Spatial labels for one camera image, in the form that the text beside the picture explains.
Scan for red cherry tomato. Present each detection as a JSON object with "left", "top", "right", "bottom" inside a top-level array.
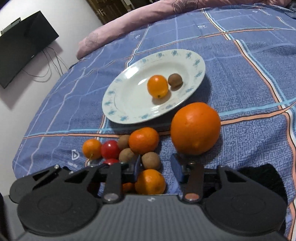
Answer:
[
  {"left": 101, "top": 140, "right": 120, "bottom": 160},
  {"left": 103, "top": 159, "right": 119, "bottom": 166}
]

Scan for small orange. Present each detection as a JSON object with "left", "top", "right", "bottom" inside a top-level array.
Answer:
[
  {"left": 82, "top": 138, "right": 102, "bottom": 160},
  {"left": 122, "top": 183, "right": 134, "bottom": 193},
  {"left": 147, "top": 75, "right": 169, "bottom": 99}
]

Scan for brown longan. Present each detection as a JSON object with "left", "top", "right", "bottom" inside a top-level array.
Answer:
[
  {"left": 117, "top": 135, "right": 130, "bottom": 150},
  {"left": 118, "top": 148, "right": 138, "bottom": 163},
  {"left": 142, "top": 152, "right": 161, "bottom": 170},
  {"left": 168, "top": 73, "right": 183, "bottom": 88}
]

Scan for large orange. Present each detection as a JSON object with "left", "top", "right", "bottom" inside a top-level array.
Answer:
[{"left": 170, "top": 102, "right": 221, "bottom": 155}]

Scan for medium tangerine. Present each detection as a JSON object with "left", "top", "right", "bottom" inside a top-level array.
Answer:
[{"left": 128, "top": 127, "right": 159, "bottom": 155}]

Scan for white floral plate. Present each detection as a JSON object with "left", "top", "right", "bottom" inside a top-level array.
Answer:
[{"left": 102, "top": 49, "right": 206, "bottom": 125}]

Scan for blue plaid bedsheet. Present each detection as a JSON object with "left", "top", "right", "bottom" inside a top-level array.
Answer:
[{"left": 13, "top": 4, "right": 295, "bottom": 240}]

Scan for pink folded duvet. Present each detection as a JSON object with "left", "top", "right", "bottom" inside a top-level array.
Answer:
[{"left": 76, "top": 0, "right": 290, "bottom": 60}]

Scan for brown wooden door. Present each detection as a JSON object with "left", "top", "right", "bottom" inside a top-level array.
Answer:
[{"left": 86, "top": 0, "right": 156, "bottom": 25}]

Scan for hanging television cables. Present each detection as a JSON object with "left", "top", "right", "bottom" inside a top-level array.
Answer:
[{"left": 21, "top": 46, "right": 69, "bottom": 83}]

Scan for black wall television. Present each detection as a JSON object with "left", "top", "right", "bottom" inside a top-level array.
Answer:
[{"left": 0, "top": 11, "right": 59, "bottom": 88}]

